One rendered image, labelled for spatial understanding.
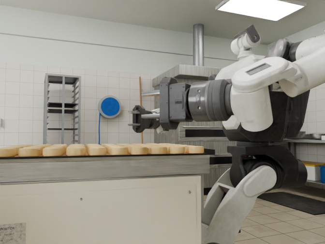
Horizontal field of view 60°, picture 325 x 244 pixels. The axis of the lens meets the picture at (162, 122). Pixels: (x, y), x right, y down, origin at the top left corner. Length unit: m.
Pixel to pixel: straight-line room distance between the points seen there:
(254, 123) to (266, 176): 0.50
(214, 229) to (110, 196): 0.42
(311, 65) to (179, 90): 0.26
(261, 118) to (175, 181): 0.35
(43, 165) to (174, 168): 0.36
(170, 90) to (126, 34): 4.83
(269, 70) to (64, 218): 0.60
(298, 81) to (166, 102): 0.27
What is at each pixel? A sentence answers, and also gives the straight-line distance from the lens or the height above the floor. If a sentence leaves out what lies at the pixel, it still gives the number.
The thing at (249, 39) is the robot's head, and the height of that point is 1.31.
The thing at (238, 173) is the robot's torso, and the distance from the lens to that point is 1.09.
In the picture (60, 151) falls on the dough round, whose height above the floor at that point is 0.92.
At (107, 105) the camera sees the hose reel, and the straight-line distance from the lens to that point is 4.93.
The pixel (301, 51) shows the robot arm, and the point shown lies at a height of 1.18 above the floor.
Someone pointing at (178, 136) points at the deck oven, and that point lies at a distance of 4.36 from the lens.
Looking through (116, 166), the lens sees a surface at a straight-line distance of 0.79.
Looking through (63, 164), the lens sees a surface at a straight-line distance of 0.79.
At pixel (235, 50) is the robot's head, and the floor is 1.29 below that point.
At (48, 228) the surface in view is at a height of 0.72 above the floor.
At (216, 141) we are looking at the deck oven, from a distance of 4.69.
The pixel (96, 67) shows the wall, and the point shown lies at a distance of 5.16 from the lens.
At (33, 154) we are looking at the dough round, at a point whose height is 0.91.
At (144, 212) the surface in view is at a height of 0.74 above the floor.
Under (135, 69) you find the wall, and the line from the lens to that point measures 5.30.
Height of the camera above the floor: 0.96
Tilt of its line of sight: 3 degrees up
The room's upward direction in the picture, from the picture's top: straight up
